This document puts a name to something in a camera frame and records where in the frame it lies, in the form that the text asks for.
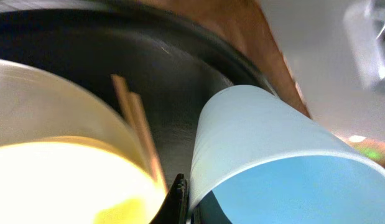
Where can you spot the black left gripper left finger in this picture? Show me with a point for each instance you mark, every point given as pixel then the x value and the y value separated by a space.
pixel 175 206

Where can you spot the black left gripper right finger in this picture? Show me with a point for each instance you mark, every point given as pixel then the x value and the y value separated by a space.
pixel 208 211

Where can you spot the yellow bowl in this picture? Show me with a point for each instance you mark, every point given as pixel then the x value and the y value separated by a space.
pixel 68 157

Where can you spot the grey dishwasher rack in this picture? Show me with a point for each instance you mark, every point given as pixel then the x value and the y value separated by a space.
pixel 335 49

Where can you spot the blue plastic cup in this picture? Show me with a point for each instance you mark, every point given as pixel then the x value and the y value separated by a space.
pixel 268 163

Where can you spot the wooden chopstick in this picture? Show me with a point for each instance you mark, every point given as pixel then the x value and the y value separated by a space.
pixel 122 92
pixel 146 139

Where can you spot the round black serving tray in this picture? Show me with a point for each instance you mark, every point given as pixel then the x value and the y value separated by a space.
pixel 174 64

